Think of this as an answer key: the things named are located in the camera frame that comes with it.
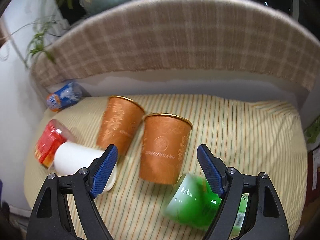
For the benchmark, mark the white plastic cup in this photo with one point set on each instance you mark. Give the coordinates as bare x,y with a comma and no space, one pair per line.
75,158

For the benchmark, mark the blue orange drink can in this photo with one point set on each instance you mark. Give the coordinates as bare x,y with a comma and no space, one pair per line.
67,96

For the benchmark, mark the green plastic jar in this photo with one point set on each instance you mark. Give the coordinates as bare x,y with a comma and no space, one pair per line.
192,202

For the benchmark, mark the green potted plant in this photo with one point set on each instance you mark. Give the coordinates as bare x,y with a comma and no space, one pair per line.
31,26

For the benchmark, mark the red snack canister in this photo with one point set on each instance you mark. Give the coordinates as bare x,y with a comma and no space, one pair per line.
54,135

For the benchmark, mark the orange paper cup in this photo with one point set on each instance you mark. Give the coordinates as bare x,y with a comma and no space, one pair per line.
120,122
164,144

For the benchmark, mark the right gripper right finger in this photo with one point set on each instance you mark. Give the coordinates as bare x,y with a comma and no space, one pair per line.
264,217

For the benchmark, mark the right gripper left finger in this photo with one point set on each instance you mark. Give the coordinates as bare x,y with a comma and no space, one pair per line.
51,218

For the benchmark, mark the plaid beige sofa backrest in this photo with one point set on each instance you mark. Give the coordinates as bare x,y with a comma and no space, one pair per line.
143,35

